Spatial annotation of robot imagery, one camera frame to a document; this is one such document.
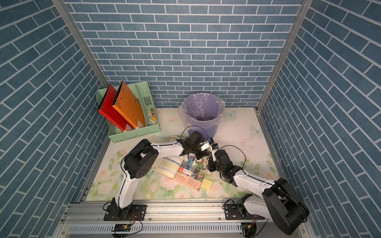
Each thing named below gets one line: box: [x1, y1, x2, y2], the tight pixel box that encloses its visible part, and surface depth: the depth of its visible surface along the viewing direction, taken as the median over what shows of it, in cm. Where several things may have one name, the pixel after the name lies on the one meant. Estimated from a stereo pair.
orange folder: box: [111, 80, 146, 129], surface depth 98 cm
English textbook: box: [151, 152, 209, 192], surface depth 88 cm
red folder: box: [97, 84, 135, 131], surface depth 86 cm
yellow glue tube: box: [150, 108, 157, 121], surface depth 118 cm
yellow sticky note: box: [200, 178, 213, 190], surface depth 84 cm
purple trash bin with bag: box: [178, 92, 226, 139], surface depth 93 cm
